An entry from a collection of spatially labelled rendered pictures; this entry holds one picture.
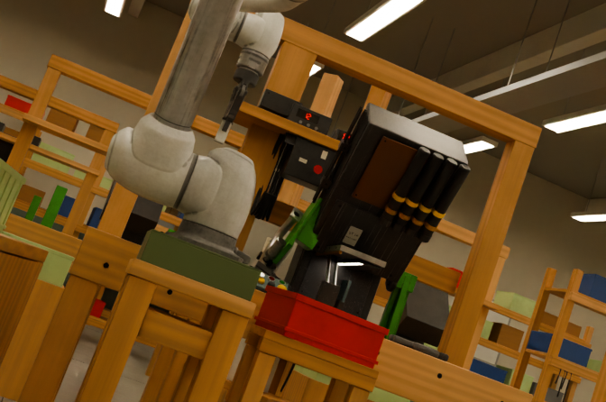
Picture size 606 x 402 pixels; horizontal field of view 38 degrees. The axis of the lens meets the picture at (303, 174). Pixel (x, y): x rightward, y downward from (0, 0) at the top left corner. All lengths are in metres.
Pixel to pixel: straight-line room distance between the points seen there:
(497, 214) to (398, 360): 1.00
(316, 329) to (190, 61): 0.81
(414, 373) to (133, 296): 1.05
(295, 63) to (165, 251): 1.45
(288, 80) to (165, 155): 1.26
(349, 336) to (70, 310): 0.82
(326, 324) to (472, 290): 1.20
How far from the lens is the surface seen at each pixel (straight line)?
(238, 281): 2.21
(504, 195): 3.64
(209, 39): 2.22
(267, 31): 2.73
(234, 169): 2.29
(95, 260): 2.69
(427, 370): 2.88
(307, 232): 3.01
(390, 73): 3.55
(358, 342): 2.54
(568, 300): 8.06
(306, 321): 2.45
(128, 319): 2.19
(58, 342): 2.71
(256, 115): 3.27
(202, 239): 2.27
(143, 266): 2.18
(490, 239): 3.60
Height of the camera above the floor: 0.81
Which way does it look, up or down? 10 degrees up
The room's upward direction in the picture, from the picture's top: 21 degrees clockwise
